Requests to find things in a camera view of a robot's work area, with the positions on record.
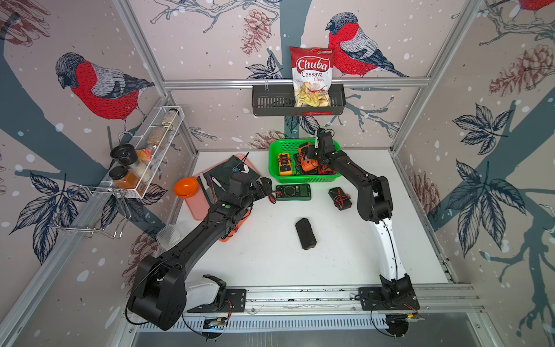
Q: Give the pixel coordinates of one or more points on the black-lid spice jar rear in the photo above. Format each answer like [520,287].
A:
[125,154]

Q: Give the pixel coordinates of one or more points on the black rectangular case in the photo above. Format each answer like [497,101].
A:
[305,234]

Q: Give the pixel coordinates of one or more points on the green plastic basket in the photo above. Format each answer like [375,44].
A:
[291,146]

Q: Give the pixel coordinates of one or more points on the small orange-black multimeter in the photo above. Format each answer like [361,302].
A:
[234,230]

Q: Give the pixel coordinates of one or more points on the pink cutting board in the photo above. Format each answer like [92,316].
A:
[199,205]

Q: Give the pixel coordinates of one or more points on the yellow multimeter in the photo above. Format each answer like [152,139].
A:
[285,166]

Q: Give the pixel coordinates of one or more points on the large orange multimeter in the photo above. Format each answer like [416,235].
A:
[306,165]

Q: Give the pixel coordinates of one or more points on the black-lid spice jar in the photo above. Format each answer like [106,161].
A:
[125,154]
[123,178]

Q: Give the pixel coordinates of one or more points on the Chuba cassava chips bag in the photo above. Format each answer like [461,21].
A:
[312,76]

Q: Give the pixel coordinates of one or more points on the black-lid spice jar front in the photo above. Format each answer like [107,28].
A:
[123,178]

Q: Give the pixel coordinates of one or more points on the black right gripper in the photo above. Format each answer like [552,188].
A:
[309,151]

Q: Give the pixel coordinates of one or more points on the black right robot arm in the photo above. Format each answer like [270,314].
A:
[374,204]

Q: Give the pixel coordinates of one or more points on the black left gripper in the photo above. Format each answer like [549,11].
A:
[267,187]

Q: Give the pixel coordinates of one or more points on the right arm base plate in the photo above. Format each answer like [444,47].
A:
[375,298]

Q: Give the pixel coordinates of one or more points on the knife on cutting board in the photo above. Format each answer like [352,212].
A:
[210,192]

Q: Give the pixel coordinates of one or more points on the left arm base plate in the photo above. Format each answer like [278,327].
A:
[228,300]

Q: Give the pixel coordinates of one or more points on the red multimeter with leads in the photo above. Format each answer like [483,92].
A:
[325,170]

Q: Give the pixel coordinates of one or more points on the clear plastic cup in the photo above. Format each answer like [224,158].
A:
[169,236]

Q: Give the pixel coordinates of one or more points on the dark green cloth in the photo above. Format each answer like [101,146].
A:
[218,177]

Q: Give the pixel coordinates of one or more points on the dark green multimeter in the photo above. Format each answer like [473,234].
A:
[291,192]

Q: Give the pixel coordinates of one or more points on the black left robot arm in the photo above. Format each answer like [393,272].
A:
[159,294]

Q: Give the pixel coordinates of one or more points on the white wire spice rack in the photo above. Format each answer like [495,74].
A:
[151,145]

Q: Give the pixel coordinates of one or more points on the small black multimeter with leads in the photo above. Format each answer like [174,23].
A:
[341,200]

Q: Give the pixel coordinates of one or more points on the orange plastic bowl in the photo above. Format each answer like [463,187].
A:
[186,187]

